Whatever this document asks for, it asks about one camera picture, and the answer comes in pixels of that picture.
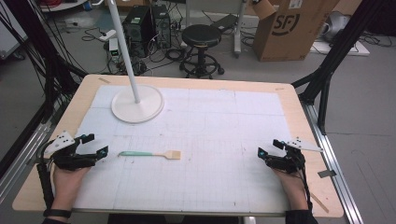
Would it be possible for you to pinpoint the small device with green display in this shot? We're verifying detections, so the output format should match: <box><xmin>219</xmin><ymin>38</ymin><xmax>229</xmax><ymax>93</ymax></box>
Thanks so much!
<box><xmin>108</xmin><ymin>37</ymin><xmax>121</xmax><ymax>63</ymax></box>

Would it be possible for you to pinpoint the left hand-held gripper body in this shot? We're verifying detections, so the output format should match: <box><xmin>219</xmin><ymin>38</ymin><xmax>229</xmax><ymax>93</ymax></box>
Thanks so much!
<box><xmin>44</xmin><ymin>130</ymin><xmax>98</xmax><ymax>172</ymax></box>

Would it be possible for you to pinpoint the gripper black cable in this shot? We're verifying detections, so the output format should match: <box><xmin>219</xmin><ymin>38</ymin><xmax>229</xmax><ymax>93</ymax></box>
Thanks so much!
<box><xmin>36</xmin><ymin>139</ymin><xmax>56</xmax><ymax>210</ymax></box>
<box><xmin>297</xmin><ymin>155</ymin><xmax>314</xmax><ymax>211</ymax></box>

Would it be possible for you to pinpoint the thin wooden stick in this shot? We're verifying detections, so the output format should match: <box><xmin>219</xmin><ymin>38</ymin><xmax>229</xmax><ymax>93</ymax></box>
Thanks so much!
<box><xmin>309</xmin><ymin>191</ymin><xmax>330</xmax><ymax>215</ymax></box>

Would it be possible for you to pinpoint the grey tape strip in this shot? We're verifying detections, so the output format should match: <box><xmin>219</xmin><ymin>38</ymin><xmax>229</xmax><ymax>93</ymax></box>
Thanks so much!
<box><xmin>317</xmin><ymin>169</ymin><xmax>337</xmax><ymax>179</ymax></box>

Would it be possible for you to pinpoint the white flat board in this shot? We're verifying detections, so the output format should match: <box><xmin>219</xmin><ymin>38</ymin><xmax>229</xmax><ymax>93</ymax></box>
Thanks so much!
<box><xmin>310</xmin><ymin>39</ymin><xmax>371</xmax><ymax>57</ymax></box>

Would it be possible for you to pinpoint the white grid mat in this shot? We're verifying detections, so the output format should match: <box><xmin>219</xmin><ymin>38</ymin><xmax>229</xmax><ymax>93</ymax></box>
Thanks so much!
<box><xmin>73</xmin><ymin>85</ymin><xmax>292</xmax><ymax>215</ymax></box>

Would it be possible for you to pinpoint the slim black computer tower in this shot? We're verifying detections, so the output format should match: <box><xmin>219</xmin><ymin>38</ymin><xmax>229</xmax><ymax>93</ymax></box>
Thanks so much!
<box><xmin>150</xmin><ymin>4</ymin><xmax>173</xmax><ymax>49</ymax></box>

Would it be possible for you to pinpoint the white lamp stand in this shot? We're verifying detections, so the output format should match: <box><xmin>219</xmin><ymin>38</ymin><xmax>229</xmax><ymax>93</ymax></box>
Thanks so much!
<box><xmin>106</xmin><ymin>0</ymin><xmax>165</xmax><ymax>124</ymax></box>

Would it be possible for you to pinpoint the white power strip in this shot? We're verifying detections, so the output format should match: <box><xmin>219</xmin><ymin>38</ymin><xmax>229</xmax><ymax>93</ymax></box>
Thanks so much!
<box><xmin>98</xmin><ymin>29</ymin><xmax>118</xmax><ymax>42</ymax></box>

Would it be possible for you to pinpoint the black wristband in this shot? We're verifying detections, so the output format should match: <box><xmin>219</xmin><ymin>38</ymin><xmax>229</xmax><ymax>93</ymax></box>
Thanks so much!
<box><xmin>43</xmin><ymin>208</ymin><xmax>73</xmax><ymax>219</ymax></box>

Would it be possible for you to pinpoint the black round stool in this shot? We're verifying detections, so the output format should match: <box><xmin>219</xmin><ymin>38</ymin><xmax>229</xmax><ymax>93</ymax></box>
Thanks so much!
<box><xmin>179</xmin><ymin>23</ymin><xmax>225</xmax><ymax>79</ymax></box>

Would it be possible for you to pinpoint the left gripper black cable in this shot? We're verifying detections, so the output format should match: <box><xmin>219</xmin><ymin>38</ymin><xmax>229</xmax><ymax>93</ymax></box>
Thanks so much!
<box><xmin>36</xmin><ymin>139</ymin><xmax>56</xmax><ymax>210</ymax></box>

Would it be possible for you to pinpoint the black metal frame stand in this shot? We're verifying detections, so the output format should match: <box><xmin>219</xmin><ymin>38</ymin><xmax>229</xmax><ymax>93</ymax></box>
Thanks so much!
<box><xmin>0</xmin><ymin>0</ymin><xmax>89</xmax><ymax>132</ymax></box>
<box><xmin>291</xmin><ymin>0</ymin><xmax>378</xmax><ymax>135</ymax></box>

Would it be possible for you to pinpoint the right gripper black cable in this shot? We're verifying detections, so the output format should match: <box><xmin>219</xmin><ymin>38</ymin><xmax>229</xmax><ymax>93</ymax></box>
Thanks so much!
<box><xmin>297</xmin><ymin>155</ymin><xmax>314</xmax><ymax>211</ymax></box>

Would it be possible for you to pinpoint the person's left hand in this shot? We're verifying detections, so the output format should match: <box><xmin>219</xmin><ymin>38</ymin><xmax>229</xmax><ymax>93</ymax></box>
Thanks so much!
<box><xmin>50</xmin><ymin>164</ymin><xmax>92</xmax><ymax>211</ymax></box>

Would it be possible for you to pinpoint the person's right hand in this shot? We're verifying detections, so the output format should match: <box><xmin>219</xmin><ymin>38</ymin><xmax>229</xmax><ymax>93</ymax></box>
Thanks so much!
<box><xmin>274</xmin><ymin>168</ymin><xmax>309</xmax><ymax>211</ymax></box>

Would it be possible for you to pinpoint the aluminium rail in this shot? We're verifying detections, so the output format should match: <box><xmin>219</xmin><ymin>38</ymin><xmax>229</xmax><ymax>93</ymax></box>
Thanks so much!
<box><xmin>302</xmin><ymin>102</ymin><xmax>364</xmax><ymax>224</ymax></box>
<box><xmin>0</xmin><ymin>122</ymin><xmax>52</xmax><ymax>204</ymax></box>

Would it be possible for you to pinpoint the grey rounded appliance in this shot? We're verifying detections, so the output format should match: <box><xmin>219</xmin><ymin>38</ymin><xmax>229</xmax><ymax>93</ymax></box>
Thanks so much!
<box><xmin>319</xmin><ymin>11</ymin><xmax>352</xmax><ymax>44</ymax></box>

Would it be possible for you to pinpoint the brown cardboard box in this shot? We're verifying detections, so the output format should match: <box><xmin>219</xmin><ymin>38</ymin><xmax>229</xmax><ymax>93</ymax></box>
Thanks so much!
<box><xmin>251</xmin><ymin>0</ymin><xmax>341</xmax><ymax>63</ymax></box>

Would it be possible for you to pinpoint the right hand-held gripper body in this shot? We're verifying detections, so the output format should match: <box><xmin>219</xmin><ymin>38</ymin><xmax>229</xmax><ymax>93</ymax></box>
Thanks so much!
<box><xmin>265</xmin><ymin>136</ymin><xmax>324</xmax><ymax>175</ymax></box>

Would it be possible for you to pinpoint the white stand post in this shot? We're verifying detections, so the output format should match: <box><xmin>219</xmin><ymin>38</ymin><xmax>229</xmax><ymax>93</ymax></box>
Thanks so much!
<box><xmin>233</xmin><ymin>0</ymin><xmax>250</xmax><ymax>59</ymax></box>

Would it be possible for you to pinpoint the teal-handled wooden brush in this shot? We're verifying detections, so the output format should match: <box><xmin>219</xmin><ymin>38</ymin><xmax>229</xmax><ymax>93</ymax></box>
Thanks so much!
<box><xmin>118</xmin><ymin>149</ymin><xmax>182</xmax><ymax>161</ymax></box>

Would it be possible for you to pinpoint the large black computer tower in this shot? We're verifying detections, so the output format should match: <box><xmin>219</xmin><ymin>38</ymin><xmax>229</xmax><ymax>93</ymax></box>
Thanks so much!
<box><xmin>121</xmin><ymin>5</ymin><xmax>154</xmax><ymax>58</ymax></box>

